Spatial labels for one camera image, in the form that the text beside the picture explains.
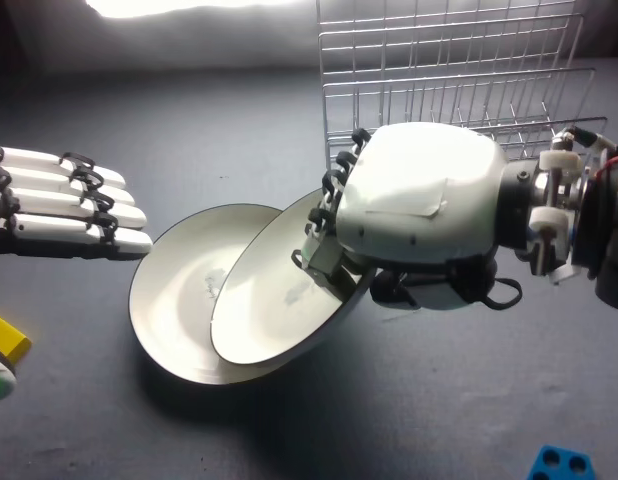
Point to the white plate with black rim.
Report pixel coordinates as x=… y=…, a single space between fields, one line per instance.
x=174 y=300
x=269 y=325

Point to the white backdrop cloth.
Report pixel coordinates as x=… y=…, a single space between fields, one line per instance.
x=214 y=40

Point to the blue pentagon block with holes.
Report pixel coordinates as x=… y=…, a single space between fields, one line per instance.
x=564 y=472

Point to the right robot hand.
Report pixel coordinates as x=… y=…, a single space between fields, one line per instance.
x=419 y=190

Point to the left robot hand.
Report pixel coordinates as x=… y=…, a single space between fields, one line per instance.
x=49 y=200

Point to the solid yellow block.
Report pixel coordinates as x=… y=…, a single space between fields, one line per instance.
x=9 y=337

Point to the grey table cloth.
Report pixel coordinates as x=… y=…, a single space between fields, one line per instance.
x=439 y=400

